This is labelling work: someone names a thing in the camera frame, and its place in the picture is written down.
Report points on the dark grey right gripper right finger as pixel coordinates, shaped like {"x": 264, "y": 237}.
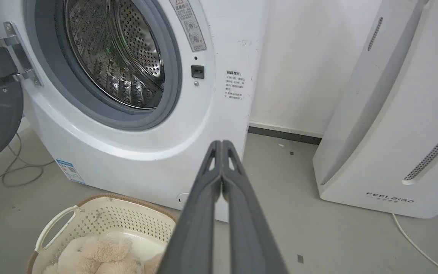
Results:
{"x": 249, "y": 232}

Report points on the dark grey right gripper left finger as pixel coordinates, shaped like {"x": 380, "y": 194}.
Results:
{"x": 196, "y": 228}

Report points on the cream plush toy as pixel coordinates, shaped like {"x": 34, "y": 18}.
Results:
{"x": 97, "y": 257}

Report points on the cream perforated laundry basket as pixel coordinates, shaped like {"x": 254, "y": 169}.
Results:
{"x": 101, "y": 224}

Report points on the white front-load washing machine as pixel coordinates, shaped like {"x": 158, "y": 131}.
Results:
{"x": 135, "y": 152}

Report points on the white tower air purifier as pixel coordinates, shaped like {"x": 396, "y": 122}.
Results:
{"x": 394, "y": 114}

